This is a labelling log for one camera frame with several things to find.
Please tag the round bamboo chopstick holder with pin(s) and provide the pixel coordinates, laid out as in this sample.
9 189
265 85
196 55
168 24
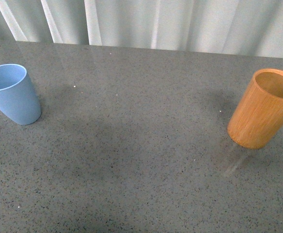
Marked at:
259 114

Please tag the blue plastic cup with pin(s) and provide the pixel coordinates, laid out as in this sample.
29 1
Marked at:
18 99

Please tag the white pleated curtain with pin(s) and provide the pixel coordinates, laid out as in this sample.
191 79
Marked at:
242 27

